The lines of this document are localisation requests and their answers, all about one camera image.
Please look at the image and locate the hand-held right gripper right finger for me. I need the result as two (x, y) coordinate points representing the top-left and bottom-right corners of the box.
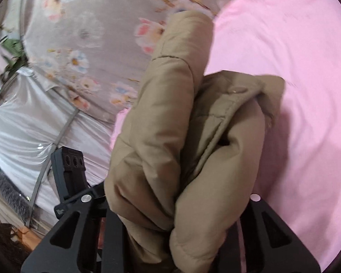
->
(216, 193), (321, 273)

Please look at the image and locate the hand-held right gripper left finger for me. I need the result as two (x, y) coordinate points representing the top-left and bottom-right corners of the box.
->
(20, 187), (133, 273)

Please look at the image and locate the khaki quilted puffer jacket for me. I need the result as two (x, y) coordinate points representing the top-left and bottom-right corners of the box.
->
(104, 10), (286, 273)

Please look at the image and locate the silver satin cloth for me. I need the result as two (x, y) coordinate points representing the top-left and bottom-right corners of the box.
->
(0, 68), (114, 231)

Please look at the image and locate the grey fuzzy cloth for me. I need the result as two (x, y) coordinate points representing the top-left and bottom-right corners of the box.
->
(0, 171), (33, 224)

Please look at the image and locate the dark curly hair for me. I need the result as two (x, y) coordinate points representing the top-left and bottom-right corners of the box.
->
(0, 213), (32, 273)

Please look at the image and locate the grey floral quilt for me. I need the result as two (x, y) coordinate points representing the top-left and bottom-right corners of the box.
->
(1, 0), (258, 124)

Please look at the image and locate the green leafy plant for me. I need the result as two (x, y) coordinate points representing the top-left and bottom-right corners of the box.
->
(0, 38), (29, 76)

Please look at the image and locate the pink bed sheet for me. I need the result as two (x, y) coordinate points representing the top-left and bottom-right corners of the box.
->
(109, 0), (341, 272)

